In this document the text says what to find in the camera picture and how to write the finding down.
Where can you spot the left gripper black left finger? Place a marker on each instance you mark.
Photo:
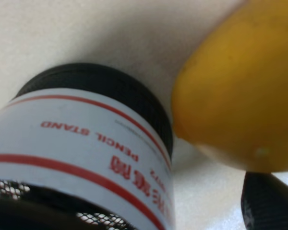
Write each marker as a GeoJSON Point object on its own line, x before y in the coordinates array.
{"type": "Point", "coordinates": [17, 215]}

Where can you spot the black mesh pencil stand labelled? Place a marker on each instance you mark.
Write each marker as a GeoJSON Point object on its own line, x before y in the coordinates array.
{"type": "Point", "coordinates": [91, 142]}

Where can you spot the yellow round fruit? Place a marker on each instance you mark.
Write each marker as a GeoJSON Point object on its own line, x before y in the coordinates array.
{"type": "Point", "coordinates": [230, 100]}

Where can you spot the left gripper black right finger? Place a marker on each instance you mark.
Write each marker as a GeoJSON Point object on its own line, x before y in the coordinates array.
{"type": "Point", "coordinates": [264, 202]}

